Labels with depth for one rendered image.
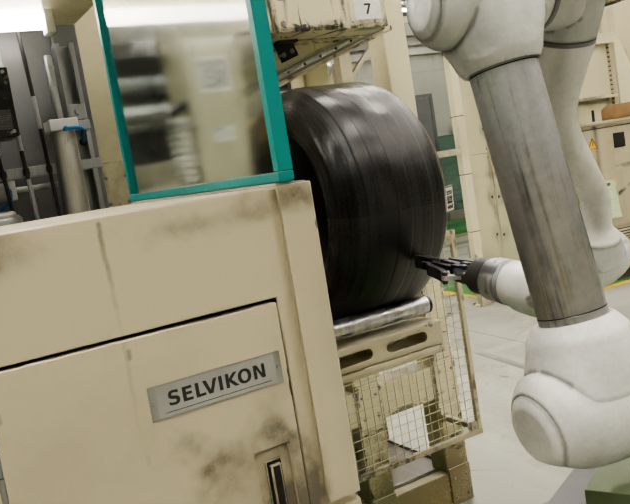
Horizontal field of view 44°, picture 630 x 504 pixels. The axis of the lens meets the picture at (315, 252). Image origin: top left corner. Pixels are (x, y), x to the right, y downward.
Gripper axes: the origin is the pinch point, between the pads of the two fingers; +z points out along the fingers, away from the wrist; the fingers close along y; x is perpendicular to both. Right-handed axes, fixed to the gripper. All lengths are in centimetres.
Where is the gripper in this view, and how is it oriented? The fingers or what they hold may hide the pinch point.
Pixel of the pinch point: (427, 262)
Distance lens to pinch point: 175.5
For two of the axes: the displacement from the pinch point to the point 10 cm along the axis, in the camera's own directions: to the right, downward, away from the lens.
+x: 1.0, 9.7, 2.2
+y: -8.5, 1.9, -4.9
